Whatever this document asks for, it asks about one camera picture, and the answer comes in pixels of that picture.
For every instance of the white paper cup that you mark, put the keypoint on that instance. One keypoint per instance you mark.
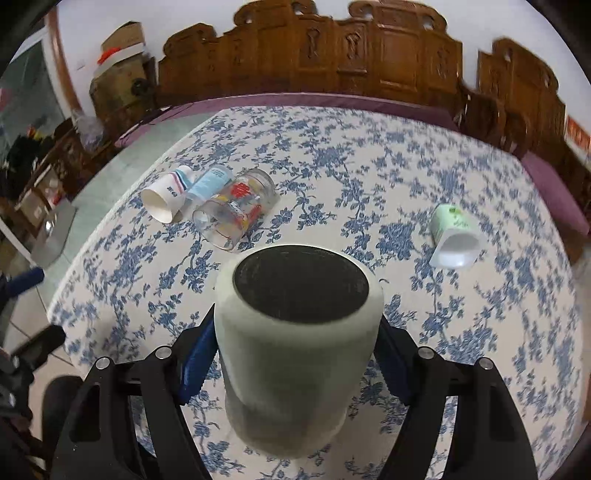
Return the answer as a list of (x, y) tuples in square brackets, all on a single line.
[(163, 198)]

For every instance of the pale green steel tumbler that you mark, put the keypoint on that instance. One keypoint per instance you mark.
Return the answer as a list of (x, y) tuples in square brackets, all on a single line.
[(295, 326)]

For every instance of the carved wooden sofa bench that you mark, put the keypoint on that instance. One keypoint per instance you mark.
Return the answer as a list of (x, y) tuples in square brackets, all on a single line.
[(393, 50)]

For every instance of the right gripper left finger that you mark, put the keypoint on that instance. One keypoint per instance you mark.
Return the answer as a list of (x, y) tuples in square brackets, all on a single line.
[(126, 421)]

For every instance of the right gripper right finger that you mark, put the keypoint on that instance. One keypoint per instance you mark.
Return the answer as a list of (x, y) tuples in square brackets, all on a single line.
[(489, 439)]

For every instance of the stacked cardboard boxes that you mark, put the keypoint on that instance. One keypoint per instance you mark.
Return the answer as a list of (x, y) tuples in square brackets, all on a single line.
[(123, 58)]

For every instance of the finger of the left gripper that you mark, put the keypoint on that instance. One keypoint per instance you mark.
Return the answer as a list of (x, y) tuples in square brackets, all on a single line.
[(37, 349), (15, 286)]

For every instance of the carved wooden armchair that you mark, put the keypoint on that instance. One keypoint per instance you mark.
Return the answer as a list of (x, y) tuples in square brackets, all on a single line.
[(516, 108)]

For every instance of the clear plastic cup blue label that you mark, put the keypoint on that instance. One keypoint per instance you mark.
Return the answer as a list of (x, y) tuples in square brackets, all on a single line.
[(208, 184)]

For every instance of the red box on side table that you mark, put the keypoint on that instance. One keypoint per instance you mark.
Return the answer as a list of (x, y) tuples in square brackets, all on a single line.
[(576, 136)]

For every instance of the blue floral tablecloth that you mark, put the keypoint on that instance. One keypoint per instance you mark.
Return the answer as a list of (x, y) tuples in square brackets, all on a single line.
[(365, 185)]

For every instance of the small green white cup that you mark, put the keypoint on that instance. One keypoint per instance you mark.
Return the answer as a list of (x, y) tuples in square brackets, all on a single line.
[(457, 238)]

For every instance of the purple armchair cushion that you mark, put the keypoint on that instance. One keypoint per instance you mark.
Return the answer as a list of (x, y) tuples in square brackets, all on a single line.
[(558, 199)]

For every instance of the printed glass cup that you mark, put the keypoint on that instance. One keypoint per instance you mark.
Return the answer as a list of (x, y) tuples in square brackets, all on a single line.
[(229, 214)]

